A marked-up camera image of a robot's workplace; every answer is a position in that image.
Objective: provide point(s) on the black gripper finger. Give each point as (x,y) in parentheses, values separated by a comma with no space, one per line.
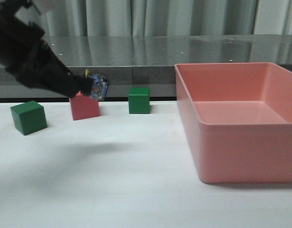
(45,64)
(52,78)

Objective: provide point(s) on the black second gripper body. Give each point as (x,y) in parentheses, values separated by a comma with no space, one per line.
(20,43)

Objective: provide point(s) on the yellow push button switch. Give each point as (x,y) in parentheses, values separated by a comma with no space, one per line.
(94,86)

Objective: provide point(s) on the pink cube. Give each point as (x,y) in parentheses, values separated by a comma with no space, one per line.
(83,107)

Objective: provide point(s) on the left green cube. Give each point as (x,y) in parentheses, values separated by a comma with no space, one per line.
(29,117)

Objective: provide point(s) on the green cube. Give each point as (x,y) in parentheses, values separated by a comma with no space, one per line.
(139,100)
(29,117)

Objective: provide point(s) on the grey curtain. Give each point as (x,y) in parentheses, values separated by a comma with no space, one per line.
(151,18)

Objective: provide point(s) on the dark glossy counter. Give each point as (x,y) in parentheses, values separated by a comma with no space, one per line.
(150,61)

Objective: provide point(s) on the right green cube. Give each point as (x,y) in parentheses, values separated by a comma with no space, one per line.
(139,100)

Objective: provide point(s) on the pink plastic bin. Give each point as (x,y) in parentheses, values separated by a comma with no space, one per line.
(238,120)

